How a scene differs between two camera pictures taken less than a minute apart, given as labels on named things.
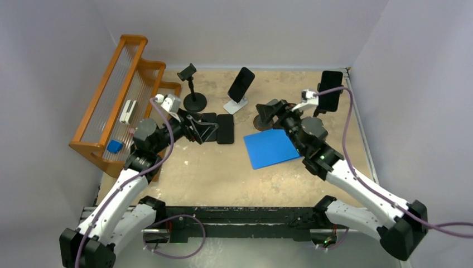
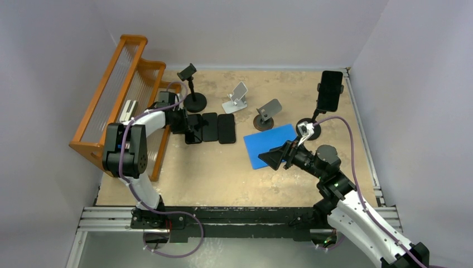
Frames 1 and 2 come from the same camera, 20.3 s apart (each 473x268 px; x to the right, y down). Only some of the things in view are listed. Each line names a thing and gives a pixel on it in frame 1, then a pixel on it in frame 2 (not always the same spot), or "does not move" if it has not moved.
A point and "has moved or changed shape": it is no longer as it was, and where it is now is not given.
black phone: (225, 132) does not move
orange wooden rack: (131, 90) does not move
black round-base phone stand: (194, 101) does not move
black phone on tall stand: (330, 80) does not move
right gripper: (282, 110) → (274, 157)
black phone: (242, 81) has moved or changed shape
